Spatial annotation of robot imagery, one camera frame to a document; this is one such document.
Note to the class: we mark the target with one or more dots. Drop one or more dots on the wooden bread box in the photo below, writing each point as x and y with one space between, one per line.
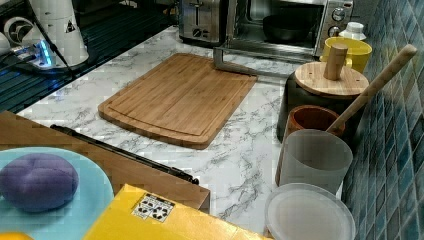
17 131

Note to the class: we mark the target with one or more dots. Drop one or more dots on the light blue plate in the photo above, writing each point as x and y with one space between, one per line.
73 220

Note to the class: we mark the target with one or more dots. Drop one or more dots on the oven door with handle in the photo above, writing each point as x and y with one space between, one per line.
253 56

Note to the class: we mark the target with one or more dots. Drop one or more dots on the yellow plastic cup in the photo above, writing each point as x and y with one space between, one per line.
357 55

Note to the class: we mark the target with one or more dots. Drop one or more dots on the frosted plastic container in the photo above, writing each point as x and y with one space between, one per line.
314 157

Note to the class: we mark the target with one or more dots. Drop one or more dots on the stainless steel slot toaster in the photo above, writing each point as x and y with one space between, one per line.
203 21

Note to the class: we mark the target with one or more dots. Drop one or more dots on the yellow toy fruit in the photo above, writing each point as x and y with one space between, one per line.
14 236

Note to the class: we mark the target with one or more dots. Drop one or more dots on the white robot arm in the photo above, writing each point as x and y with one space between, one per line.
58 20

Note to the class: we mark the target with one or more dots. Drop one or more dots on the wooden utensil holder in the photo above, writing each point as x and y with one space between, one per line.
309 117

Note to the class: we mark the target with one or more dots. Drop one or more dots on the wooden rolling pin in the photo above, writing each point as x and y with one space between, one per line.
394 66

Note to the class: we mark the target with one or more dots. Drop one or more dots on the yellow cereal box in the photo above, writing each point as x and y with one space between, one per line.
136 214

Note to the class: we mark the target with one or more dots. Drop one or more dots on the stainless steel toaster oven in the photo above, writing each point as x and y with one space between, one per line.
290 29

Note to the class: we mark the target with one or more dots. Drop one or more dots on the bamboo cutting board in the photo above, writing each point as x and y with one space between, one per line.
183 101

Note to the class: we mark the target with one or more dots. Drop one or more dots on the white cap supplement bottle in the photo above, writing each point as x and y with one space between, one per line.
353 30

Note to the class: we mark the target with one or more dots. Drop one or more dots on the purple plush toy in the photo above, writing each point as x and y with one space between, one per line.
39 182

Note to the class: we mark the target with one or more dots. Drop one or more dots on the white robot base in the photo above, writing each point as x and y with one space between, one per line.
31 43

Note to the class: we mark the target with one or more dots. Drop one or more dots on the dark canister with bamboo lid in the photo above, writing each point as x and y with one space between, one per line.
309 86

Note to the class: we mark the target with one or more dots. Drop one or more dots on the clear container with lid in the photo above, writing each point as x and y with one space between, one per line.
299 211

